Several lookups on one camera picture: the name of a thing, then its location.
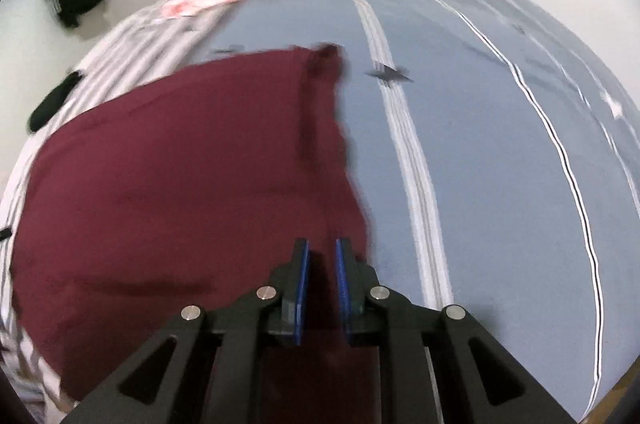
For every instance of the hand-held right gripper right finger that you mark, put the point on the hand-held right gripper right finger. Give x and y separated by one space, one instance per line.
343 289

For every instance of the maroon garment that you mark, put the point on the maroon garment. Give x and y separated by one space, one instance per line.
175 179

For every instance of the black folded garment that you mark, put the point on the black folded garment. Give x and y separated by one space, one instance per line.
52 101

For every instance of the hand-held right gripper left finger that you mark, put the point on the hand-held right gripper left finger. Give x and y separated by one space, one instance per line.
301 289

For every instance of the bed with striped sheet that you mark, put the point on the bed with striped sheet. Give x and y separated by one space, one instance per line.
475 153

